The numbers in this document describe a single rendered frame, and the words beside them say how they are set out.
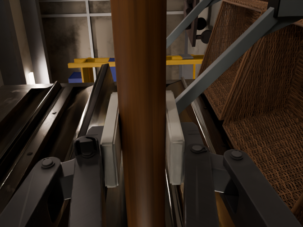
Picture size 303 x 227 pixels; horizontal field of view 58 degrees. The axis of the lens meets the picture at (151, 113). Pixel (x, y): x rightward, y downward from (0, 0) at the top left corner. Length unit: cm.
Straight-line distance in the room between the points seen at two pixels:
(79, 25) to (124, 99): 710
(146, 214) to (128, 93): 9
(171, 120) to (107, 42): 705
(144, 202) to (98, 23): 701
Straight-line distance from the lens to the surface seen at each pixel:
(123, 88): 16
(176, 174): 15
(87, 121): 104
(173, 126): 15
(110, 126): 16
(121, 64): 15
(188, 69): 492
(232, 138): 114
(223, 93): 150
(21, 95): 179
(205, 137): 112
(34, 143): 127
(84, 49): 732
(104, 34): 718
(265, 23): 57
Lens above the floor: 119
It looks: 2 degrees down
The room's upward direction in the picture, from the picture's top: 92 degrees counter-clockwise
